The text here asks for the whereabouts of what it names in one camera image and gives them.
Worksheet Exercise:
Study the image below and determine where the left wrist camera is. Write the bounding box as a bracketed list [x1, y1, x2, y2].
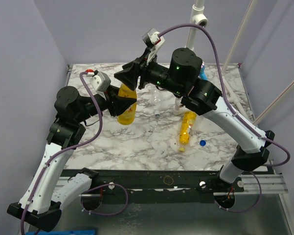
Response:
[86, 70, 111, 96]

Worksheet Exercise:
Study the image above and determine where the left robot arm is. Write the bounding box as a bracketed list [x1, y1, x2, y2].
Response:
[7, 85, 136, 235]

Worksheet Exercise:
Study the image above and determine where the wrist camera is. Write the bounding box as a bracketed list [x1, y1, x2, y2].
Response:
[86, 70, 111, 96]
[141, 28, 166, 62]

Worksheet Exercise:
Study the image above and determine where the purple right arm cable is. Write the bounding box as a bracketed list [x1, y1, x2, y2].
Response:
[158, 24, 291, 213]

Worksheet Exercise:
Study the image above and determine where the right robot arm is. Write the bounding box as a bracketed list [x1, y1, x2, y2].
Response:
[114, 48, 274, 192]

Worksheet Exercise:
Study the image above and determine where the small clear bottle white cap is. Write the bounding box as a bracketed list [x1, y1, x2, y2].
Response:
[150, 85, 162, 117]

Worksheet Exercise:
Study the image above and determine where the blue bottle cap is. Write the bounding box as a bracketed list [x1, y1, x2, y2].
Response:
[200, 140, 206, 146]

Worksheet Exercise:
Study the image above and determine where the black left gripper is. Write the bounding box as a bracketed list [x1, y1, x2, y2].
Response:
[75, 83, 136, 123]

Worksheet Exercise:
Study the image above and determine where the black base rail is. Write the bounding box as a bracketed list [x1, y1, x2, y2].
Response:
[58, 167, 245, 204]

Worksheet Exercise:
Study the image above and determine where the blue tray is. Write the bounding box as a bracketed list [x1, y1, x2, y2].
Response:
[25, 230, 98, 235]

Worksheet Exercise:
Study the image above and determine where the yellow bottle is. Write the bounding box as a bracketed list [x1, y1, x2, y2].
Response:
[117, 83, 137, 125]
[179, 111, 197, 152]

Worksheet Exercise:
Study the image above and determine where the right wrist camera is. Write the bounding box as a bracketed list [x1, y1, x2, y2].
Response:
[141, 28, 166, 62]

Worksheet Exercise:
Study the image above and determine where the white PVC pipe frame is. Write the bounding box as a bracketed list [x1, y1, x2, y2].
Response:
[172, 0, 294, 123]

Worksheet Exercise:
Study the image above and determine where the blue plastic faucet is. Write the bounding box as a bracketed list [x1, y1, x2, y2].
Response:
[198, 62, 208, 80]

